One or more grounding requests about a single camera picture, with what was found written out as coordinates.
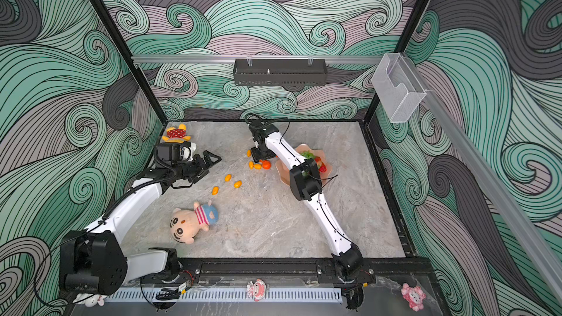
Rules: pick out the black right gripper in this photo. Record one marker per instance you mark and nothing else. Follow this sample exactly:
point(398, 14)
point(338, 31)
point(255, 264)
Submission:
point(257, 156)

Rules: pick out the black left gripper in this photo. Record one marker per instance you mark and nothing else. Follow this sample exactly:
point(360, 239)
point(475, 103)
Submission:
point(201, 168)

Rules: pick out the green grape bunch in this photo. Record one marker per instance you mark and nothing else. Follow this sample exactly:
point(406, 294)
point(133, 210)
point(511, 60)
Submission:
point(308, 155)

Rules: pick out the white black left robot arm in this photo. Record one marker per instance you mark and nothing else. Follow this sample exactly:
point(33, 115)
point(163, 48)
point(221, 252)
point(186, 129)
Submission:
point(92, 261)

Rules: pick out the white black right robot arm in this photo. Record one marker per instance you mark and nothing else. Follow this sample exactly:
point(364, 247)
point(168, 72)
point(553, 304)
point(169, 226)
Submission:
point(307, 186)

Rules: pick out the pink scalloped fruit bowl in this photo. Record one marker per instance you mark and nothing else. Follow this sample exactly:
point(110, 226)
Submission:
point(283, 171)

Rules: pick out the yellow cow plush toy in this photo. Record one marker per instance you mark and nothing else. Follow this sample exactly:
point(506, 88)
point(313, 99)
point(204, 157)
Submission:
point(176, 134)

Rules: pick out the boy doll plush toy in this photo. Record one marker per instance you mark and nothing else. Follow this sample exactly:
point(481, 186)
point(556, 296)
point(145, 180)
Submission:
point(185, 224)

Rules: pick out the pink white chopper figurine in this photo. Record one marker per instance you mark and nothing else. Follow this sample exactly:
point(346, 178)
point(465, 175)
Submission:
point(256, 290)

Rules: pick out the white bunny figurine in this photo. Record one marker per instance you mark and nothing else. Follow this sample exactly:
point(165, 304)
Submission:
point(90, 300)

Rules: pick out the pink melody figurine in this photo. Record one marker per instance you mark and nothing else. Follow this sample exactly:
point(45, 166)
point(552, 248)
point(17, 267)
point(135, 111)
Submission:
point(415, 296)

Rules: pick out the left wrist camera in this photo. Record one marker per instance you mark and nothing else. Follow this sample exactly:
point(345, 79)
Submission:
point(173, 153)

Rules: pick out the black wall tray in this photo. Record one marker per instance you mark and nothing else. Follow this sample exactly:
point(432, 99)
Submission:
point(280, 72)

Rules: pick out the clear acrylic wall box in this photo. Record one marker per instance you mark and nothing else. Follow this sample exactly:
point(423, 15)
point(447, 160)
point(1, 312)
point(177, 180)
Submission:
point(398, 85)

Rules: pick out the white slotted cable duct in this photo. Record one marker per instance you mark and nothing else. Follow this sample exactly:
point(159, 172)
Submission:
point(233, 295)

